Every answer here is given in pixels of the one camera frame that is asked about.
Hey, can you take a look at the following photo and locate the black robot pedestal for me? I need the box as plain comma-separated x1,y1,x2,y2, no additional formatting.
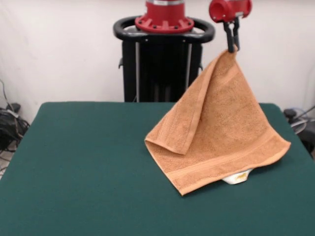
113,15,216,103

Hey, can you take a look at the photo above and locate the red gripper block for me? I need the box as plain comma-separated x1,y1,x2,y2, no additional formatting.
209,0,253,53

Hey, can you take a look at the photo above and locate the black cable tangle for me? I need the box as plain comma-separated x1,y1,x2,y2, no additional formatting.
0,78,32,173

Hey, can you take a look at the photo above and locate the dark green table cloth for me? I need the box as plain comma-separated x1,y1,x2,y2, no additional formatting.
0,101,315,236

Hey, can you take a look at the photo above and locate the orange terry towel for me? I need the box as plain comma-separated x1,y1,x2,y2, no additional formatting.
144,47,292,197

